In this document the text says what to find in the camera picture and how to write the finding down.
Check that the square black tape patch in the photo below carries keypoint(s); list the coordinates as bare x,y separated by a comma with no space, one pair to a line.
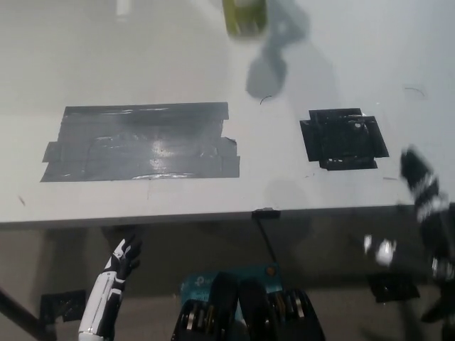
343,140

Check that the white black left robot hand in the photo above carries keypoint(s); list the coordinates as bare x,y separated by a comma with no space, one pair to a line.
103,295

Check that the dark diagonal table leg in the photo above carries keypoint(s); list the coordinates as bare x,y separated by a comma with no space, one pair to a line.
25,312

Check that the large grey tape patch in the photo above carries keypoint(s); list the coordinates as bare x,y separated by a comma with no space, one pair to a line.
142,145

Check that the spray bottle with black trigger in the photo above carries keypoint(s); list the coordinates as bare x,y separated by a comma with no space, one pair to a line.
243,17

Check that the small black table edge clip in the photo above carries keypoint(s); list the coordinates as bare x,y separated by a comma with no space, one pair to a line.
266,214

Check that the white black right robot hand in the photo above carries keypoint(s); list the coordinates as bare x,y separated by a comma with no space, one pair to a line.
423,184

